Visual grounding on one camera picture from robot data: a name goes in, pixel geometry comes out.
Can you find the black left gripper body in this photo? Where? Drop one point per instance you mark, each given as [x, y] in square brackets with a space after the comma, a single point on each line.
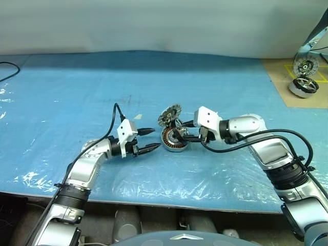
[133, 148]

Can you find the silver spoked rotor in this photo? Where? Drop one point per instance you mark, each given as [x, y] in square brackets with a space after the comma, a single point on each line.
[294, 91]

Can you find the grey robot torso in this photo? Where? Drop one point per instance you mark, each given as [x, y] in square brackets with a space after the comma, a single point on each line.
[143, 239]

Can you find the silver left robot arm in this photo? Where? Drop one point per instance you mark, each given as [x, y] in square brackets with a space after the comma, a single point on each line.
[82, 169]

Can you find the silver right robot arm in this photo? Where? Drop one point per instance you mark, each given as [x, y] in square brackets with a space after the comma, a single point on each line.
[246, 123]

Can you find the grey and teal angled stand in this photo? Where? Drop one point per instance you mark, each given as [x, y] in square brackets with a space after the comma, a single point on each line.
[311, 41]

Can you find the grey rounded shape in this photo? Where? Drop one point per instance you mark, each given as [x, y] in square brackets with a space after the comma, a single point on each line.
[126, 225]
[200, 224]

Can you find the white crumpled object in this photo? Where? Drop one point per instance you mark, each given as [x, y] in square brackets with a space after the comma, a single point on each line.
[230, 233]

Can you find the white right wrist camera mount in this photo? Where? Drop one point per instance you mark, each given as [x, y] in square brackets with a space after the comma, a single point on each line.
[207, 116]

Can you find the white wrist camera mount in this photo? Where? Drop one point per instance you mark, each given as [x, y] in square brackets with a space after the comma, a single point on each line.
[125, 130]
[207, 116]

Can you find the motor housing with copper windings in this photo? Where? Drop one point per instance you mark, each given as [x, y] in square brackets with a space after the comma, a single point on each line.
[167, 137]

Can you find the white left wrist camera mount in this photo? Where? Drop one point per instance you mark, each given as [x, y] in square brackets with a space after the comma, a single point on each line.
[125, 130]

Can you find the motor stator on mat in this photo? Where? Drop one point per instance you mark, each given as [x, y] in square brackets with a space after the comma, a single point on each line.
[305, 67]

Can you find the silver hinged motor lid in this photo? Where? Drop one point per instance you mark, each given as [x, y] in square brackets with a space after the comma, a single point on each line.
[170, 112]

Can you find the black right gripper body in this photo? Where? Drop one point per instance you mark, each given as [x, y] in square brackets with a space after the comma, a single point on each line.
[207, 137]

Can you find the blue plastic table sheet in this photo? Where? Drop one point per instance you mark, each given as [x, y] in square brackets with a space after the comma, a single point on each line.
[77, 89]

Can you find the brown cardboard sheet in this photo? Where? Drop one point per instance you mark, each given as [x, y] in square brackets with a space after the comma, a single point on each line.
[279, 82]

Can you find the beige tape piece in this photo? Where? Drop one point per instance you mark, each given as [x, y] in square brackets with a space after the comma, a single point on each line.
[138, 116]

